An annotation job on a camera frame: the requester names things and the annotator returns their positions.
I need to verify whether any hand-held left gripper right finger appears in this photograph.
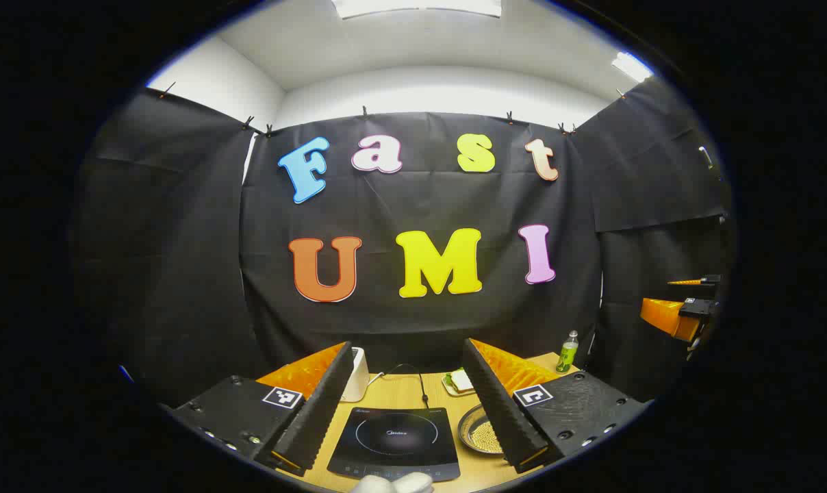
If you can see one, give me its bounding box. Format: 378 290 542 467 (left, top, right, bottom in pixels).
462 338 650 475

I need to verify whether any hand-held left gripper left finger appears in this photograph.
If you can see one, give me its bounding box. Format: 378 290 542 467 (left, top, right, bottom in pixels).
170 341 355 478

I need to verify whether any stainless steel pot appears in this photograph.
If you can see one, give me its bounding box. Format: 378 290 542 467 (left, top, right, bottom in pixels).
457 403 507 456

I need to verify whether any black induction cooktop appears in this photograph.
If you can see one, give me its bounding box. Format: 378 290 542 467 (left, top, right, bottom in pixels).
327 407 461 482

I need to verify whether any pile of soybeans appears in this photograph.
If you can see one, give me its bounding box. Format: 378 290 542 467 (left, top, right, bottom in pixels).
470 419 505 453

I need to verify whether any white toaster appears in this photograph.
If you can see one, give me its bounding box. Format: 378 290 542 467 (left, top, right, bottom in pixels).
340 346 370 403

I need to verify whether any white sandwich plate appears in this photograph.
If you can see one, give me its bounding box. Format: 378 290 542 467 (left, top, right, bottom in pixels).
442 370 476 398

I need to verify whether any green label drink bottle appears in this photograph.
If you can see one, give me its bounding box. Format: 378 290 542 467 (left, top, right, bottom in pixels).
556 331 580 374

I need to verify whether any ceiling light panel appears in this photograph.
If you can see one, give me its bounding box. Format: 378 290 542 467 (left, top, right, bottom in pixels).
611 51 655 84
331 0 503 19

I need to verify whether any black power cable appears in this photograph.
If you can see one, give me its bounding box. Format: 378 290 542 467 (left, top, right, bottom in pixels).
384 363 431 409

